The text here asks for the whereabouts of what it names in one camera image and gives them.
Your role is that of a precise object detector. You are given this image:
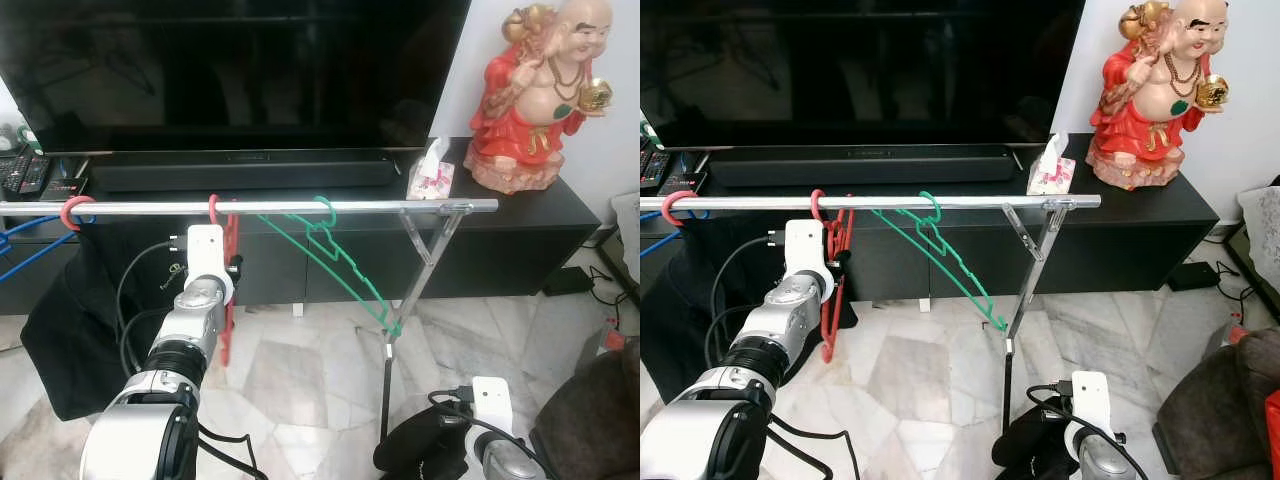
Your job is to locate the floral tissue box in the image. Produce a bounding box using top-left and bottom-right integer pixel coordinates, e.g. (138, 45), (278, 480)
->
(405, 135), (456, 202)
(1027, 132), (1078, 197)

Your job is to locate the silver clothes rack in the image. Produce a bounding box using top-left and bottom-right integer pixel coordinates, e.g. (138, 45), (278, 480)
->
(640, 193), (1103, 436)
(0, 198), (501, 446)

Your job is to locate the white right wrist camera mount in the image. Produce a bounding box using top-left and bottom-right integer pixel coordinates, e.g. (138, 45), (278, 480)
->
(470, 377), (513, 441)
(1070, 370), (1113, 441)

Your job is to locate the red laughing Buddha statue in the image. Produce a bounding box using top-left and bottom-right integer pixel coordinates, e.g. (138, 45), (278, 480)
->
(1085, 0), (1233, 191)
(463, 0), (616, 196)

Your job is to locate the blue plastic hanger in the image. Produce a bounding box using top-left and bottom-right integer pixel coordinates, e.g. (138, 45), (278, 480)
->
(0, 205), (96, 283)
(640, 205), (706, 258)

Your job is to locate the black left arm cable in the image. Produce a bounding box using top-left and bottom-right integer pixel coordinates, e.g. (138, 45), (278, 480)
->
(115, 237), (266, 480)
(705, 232), (881, 480)

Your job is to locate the red cushion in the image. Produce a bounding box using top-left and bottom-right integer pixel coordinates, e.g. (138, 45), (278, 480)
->
(1264, 390), (1280, 480)

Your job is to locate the red plastic hanger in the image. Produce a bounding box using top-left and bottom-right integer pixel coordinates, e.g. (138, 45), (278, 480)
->
(662, 190), (698, 228)
(62, 195), (98, 233)
(808, 188), (856, 366)
(207, 195), (243, 368)

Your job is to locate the black soundbar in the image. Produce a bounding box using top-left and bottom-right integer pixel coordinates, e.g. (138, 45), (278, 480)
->
(88, 148), (398, 193)
(705, 145), (1018, 188)

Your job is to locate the green plastic hanger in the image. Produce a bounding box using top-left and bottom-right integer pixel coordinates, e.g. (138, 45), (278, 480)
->
(868, 190), (1009, 333)
(255, 195), (403, 338)

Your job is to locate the black garment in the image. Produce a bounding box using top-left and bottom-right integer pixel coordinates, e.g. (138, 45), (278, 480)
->
(990, 405), (1071, 480)
(20, 222), (161, 422)
(640, 215), (746, 406)
(373, 405), (471, 480)

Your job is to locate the black TV cabinet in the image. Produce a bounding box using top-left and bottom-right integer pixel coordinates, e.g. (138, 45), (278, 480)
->
(0, 135), (606, 316)
(640, 132), (1221, 306)

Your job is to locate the black flat television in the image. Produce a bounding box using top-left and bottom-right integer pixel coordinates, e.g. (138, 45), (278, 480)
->
(640, 0), (1088, 151)
(0, 0), (473, 156)

